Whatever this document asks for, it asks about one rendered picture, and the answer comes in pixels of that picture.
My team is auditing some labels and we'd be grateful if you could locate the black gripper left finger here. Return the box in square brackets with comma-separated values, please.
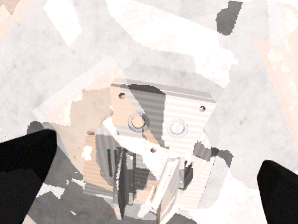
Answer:
[0, 128, 57, 224]

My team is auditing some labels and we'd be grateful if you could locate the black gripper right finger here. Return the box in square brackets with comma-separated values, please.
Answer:
[257, 160, 298, 224]

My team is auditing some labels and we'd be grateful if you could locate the white plate with holes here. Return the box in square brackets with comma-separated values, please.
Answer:
[109, 83, 217, 157]

